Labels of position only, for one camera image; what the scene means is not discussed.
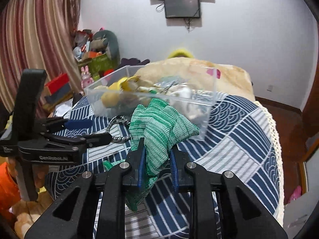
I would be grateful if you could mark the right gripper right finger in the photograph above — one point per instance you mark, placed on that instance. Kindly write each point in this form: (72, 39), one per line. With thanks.
(181, 180)

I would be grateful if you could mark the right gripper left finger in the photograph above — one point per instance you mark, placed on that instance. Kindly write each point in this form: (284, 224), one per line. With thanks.
(134, 179)

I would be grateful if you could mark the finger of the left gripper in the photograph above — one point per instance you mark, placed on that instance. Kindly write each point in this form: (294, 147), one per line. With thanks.
(77, 124)
(96, 140)

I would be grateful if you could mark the green knitted glove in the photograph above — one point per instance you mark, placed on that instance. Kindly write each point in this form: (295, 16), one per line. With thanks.
(161, 126)

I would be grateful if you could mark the yellow cartoon print cloth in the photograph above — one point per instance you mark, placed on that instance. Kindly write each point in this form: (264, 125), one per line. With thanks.
(111, 97)

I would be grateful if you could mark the left hand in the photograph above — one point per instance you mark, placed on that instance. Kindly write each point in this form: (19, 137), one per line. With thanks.
(39, 172)

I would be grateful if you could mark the blue white patterned cloth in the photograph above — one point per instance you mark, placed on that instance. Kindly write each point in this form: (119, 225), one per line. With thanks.
(241, 137)

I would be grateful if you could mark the red box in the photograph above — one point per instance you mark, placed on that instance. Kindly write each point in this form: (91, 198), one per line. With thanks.
(55, 84)

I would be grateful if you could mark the pink bunny figurine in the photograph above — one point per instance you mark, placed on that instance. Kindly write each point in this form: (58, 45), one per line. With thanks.
(86, 78)

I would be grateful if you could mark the orange jacket sleeve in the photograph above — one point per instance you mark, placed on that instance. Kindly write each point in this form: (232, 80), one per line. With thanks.
(9, 192)

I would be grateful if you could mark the green cardboard box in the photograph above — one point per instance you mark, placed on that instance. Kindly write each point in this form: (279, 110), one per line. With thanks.
(98, 64)

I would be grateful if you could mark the dark purple garment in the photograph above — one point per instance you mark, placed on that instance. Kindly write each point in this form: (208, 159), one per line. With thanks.
(132, 62)

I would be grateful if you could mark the grey plush toy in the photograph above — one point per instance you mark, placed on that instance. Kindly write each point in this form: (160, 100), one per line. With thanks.
(105, 41)

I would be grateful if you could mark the striped red beige curtain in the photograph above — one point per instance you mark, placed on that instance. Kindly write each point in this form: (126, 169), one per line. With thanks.
(37, 34)

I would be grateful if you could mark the beige plush blanket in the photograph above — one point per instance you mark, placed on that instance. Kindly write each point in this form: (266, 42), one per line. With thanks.
(204, 75)

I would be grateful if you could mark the yellow fuzzy headboard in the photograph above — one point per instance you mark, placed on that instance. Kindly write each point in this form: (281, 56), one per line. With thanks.
(181, 53)

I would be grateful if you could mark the small black wall monitor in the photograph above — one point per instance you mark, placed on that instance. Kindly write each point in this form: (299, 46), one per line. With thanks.
(182, 8)

